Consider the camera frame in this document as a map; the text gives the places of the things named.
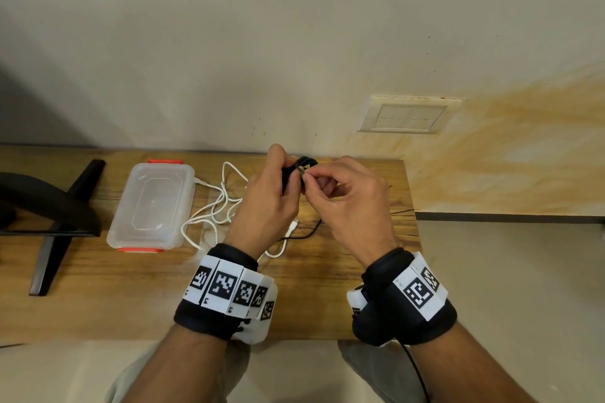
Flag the beige wall plate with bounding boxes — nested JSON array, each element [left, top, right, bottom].
[[358, 94, 464, 136]]

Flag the transparent plastic box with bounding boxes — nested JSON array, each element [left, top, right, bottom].
[[106, 159, 197, 255]]

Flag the person's right forearm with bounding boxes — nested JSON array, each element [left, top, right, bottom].
[[408, 322, 538, 403]]

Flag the person's left forearm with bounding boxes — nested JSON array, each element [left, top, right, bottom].
[[122, 324, 233, 403]]

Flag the person's right hand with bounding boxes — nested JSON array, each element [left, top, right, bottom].
[[300, 155, 401, 270]]

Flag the white charging cable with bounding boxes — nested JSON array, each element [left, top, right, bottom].
[[207, 188, 300, 260]]

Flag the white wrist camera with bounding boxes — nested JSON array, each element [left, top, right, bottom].
[[231, 282, 279, 346], [346, 287, 370, 315]]

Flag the black camera cable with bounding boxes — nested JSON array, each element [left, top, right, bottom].
[[399, 340, 432, 403]]

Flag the black twist ties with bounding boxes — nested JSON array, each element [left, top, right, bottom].
[[387, 184, 417, 217]]

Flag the person's left hand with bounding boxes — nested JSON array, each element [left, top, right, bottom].
[[224, 143, 304, 260]]

